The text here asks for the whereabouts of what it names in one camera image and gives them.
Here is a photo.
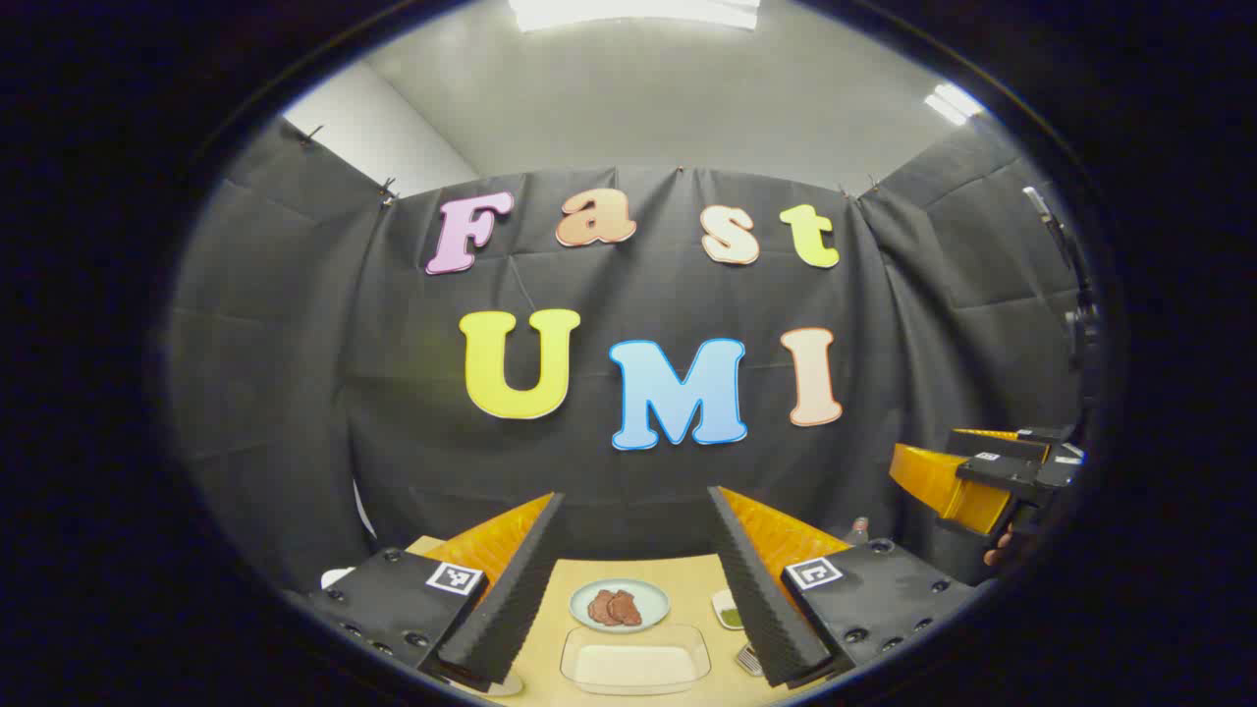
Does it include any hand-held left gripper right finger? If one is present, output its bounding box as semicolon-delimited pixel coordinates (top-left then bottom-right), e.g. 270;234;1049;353
707;485;983;688

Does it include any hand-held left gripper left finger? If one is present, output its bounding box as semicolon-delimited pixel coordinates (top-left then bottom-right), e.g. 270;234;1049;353
295;491;568;688

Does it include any light green plate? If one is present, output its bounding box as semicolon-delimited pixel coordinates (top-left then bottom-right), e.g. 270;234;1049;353
570;577;672;634

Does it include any brown cooked meat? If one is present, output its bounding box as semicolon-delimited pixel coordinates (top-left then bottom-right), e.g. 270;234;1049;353
587;589;644;627

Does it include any clear plastic container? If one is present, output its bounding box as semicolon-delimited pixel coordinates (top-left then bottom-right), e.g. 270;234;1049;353
560;622;712;696

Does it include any black backdrop cloth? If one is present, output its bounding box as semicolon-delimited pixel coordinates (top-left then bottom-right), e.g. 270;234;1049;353
167;118;1091;590

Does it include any ceiling light panel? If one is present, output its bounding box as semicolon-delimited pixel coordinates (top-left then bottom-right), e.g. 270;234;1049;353
923;83;985;126

